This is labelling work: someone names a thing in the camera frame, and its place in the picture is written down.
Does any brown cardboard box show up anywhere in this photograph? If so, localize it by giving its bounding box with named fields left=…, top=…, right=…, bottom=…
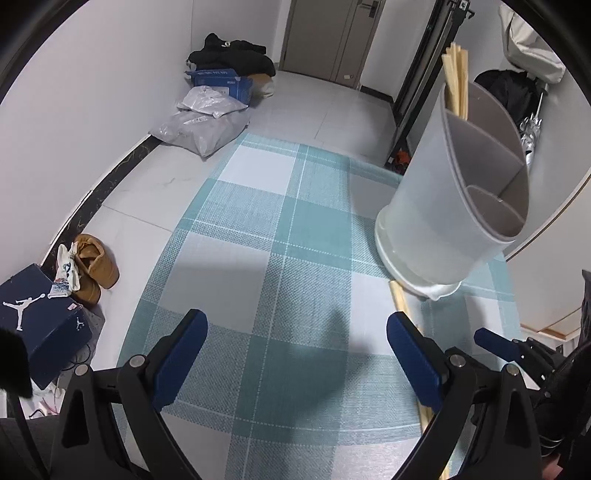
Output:
left=249, top=73, right=276, bottom=99

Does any small white plastic bag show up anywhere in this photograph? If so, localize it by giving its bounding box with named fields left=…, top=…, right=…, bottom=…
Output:
left=177, top=85, right=249, bottom=118

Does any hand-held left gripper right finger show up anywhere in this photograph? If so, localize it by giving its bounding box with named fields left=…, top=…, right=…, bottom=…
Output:
left=387, top=311, right=543, bottom=480

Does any black hanging jacket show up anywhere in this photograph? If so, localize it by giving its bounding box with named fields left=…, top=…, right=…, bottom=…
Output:
left=473, top=69, right=548, bottom=125

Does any grey-brown door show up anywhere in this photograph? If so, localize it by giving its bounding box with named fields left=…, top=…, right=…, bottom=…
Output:
left=279, top=0, right=386, bottom=86

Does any large grey plastic bag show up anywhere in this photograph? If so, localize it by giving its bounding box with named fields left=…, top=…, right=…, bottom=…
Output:
left=148, top=108, right=251, bottom=160

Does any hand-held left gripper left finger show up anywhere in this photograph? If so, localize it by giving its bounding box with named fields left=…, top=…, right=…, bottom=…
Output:
left=48, top=309, right=208, bottom=480

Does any white sock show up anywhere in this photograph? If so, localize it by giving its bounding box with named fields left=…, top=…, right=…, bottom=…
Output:
left=50, top=244, right=83, bottom=298

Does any white hanging bag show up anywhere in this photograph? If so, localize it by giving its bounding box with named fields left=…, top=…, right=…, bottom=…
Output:
left=499, top=0, right=566, bottom=84

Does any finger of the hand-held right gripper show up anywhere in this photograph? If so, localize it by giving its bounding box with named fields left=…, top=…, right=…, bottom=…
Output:
left=475, top=328, right=562, bottom=385

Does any thin black floor cable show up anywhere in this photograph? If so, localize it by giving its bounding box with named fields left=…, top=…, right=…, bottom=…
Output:
left=60, top=344, right=93, bottom=373

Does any teal plaid table mat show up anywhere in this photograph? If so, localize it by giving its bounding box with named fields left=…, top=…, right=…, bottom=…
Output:
left=115, top=133, right=522, bottom=480

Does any blue cardboard box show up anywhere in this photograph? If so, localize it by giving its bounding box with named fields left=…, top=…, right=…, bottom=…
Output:
left=187, top=68, right=254, bottom=103

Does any frosted white utensil holder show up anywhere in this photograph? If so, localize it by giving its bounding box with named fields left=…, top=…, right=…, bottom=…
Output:
left=374, top=80, right=531, bottom=302

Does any navy shoe box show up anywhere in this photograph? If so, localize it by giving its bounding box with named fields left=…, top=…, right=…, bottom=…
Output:
left=0, top=263, right=93, bottom=391

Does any bundle of wooden chopsticks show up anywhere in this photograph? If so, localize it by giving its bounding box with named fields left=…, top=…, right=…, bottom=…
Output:
left=441, top=42, right=471, bottom=121

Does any pile of black clothes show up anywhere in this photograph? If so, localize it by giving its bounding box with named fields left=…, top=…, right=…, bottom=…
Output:
left=187, top=32, right=277, bottom=77

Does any silver folded umbrella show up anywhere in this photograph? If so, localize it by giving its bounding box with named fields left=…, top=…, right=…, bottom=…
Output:
left=517, top=90, right=543, bottom=167

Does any wooden chopstick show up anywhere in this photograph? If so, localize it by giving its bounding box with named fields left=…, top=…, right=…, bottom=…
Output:
left=389, top=279, right=452, bottom=480

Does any black metal frame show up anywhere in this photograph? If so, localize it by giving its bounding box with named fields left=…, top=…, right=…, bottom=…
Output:
left=385, top=0, right=476, bottom=169

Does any black fuzzy pad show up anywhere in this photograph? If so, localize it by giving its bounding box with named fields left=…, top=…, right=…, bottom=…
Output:
left=0, top=325, right=34, bottom=398

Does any brown shoe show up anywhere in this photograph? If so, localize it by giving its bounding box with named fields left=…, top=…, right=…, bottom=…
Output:
left=74, top=233, right=121, bottom=290
left=73, top=265, right=102, bottom=306

